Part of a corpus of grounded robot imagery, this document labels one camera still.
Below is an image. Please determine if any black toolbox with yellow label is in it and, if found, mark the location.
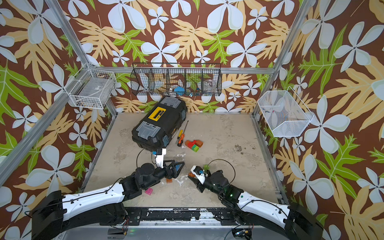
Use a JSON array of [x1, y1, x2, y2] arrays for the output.
[[132, 96, 187, 152]]

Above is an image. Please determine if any orange handled screwdriver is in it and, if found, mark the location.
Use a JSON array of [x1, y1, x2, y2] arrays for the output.
[[177, 134, 185, 147]]

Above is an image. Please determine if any yellow handled screwdriver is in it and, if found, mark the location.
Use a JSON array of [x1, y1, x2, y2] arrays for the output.
[[177, 121, 189, 140]]

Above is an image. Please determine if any black wire basket back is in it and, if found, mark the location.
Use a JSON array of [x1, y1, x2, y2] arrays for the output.
[[130, 63, 223, 97]]

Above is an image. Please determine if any magenta lego brick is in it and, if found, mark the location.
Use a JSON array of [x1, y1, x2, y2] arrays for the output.
[[145, 188, 153, 196]]

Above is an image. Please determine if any blue object in basket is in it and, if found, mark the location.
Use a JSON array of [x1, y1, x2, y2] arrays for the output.
[[174, 87, 185, 95]]

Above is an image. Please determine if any white wire basket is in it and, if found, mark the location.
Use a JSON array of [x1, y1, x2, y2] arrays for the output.
[[66, 64, 117, 110], [258, 88, 315, 138]]

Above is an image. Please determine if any red long lego brick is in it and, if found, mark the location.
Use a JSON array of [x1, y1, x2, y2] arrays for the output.
[[185, 140, 195, 150]]

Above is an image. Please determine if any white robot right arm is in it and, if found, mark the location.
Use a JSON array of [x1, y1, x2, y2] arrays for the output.
[[189, 166, 324, 240]]

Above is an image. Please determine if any white wire basket right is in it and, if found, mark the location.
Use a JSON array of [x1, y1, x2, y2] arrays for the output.
[[258, 88, 315, 138]]

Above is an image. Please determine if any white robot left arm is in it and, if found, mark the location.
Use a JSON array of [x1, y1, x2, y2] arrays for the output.
[[28, 159, 185, 240]]

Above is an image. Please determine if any black mounting rail base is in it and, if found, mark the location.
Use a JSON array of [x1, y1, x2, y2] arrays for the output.
[[119, 206, 261, 226]]

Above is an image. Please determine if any white wire basket left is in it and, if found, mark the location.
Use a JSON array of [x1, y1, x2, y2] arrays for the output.
[[66, 64, 117, 110]]

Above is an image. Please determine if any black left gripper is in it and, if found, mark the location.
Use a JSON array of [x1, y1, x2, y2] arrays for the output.
[[142, 158, 184, 190]]

